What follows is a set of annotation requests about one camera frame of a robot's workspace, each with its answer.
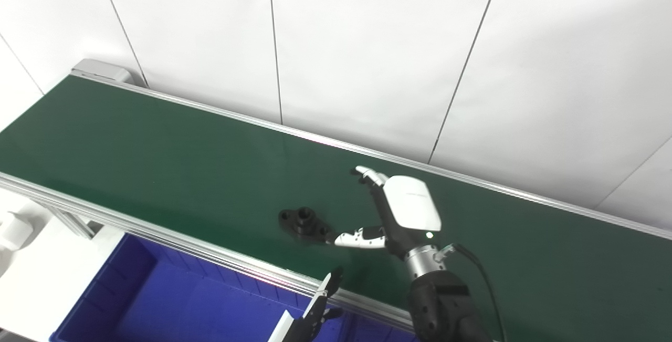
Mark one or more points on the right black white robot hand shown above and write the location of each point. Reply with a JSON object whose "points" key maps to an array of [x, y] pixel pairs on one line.
{"points": [[409, 205]]}

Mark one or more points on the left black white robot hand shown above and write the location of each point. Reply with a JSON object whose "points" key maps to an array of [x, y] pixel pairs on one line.
{"points": [[310, 323]]}

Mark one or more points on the black flanged machine part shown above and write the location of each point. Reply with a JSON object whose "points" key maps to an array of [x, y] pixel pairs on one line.
{"points": [[303, 222]]}

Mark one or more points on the right robot arm black forearm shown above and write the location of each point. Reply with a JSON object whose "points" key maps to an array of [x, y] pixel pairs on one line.
{"points": [[441, 305]]}

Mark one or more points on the blue plastic bin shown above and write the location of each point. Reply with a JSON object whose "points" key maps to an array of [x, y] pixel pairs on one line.
{"points": [[173, 305]]}

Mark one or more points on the green conveyor belt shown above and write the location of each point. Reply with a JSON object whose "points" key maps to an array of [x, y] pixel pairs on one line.
{"points": [[184, 163]]}

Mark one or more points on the white plastic device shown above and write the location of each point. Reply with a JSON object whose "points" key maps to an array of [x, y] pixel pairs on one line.
{"points": [[14, 230]]}

